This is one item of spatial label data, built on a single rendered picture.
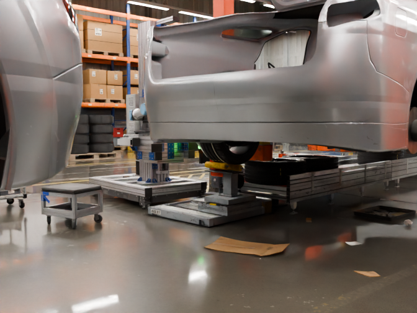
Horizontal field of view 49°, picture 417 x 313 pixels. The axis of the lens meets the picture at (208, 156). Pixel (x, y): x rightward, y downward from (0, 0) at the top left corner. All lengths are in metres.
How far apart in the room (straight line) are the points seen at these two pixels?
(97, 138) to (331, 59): 9.76
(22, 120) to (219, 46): 3.20
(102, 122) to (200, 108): 8.93
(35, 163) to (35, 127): 0.09
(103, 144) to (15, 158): 10.75
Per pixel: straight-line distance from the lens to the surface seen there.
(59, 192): 4.18
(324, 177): 5.13
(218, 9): 5.11
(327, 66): 2.53
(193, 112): 3.08
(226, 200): 4.11
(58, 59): 1.31
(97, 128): 11.89
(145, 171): 5.36
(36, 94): 1.23
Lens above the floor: 0.90
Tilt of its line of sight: 4 degrees down
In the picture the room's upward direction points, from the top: straight up
